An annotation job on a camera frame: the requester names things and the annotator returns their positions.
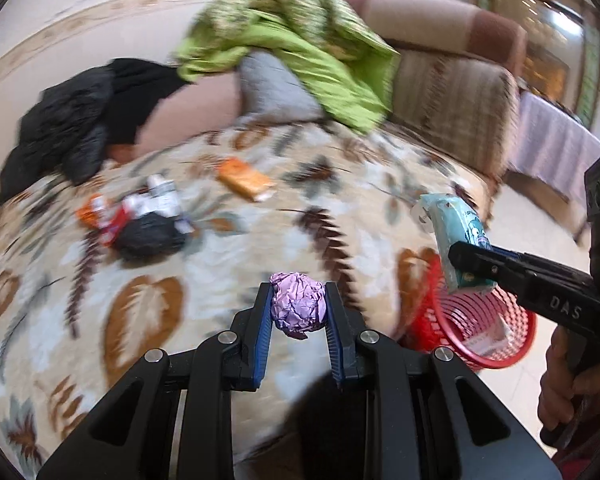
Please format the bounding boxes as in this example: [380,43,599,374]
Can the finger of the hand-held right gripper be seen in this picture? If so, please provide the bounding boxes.
[448,241,531,293]

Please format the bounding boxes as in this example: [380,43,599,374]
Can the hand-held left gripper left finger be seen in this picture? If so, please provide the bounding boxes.
[36,281,276,480]

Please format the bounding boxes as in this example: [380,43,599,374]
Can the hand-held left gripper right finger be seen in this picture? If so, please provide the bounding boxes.
[324,281,563,480]

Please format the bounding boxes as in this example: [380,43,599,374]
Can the purple paper ball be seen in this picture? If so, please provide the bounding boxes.
[270,272,327,339]

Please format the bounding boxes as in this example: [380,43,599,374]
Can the teal tissue packet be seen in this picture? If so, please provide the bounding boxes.
[411,192,498,295]

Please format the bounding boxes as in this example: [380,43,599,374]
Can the red plastic basket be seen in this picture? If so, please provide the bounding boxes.
[405,257,537,372]

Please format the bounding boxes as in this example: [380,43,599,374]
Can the white barcode packaging pieces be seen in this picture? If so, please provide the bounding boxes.
[467,320,513,356]

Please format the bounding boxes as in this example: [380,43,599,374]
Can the orange box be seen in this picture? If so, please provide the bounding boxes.
[215,156,276,203]

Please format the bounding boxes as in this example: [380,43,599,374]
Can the white grey small box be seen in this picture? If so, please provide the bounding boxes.
[145,174,183,216]

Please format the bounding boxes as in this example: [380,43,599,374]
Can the red carton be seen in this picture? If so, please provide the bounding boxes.
[97,195,146,248]

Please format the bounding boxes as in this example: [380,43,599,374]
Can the orange wrapper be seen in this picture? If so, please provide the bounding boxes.
[76,194,116,228]

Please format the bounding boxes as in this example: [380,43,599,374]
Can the person's right hand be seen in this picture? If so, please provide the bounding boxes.
[537,327,588,428]

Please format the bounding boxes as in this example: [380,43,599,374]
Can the leaf printed blanket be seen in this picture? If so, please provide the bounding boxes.
[0,122,496,480]

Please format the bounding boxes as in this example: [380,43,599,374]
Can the purple tablecloth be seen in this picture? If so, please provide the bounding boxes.
[507,91,600,241]

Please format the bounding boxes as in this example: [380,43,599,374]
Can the black plastic bag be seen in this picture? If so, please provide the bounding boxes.
[114,212,188,261]

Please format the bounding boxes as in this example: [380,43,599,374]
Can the striped sofa cushion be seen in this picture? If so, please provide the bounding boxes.
[390,52,521,183]

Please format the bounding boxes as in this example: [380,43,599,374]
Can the wood framed glass partition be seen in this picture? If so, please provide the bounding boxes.
[480,0,600,126]

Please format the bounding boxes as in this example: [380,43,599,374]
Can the brown pink sofa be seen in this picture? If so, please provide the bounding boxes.
[107,0,528,221]

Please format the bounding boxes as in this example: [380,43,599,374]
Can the grey quilted pillow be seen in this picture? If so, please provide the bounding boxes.
[237,52,326,121]

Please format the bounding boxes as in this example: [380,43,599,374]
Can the black cloth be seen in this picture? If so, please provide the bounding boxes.
[100,58,191,146]

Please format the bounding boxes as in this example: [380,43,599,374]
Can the green blanket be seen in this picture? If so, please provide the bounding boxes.
[172,0,403,136]

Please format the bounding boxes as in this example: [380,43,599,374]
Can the black puffer jacket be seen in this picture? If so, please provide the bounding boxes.
[0,57,116,206]

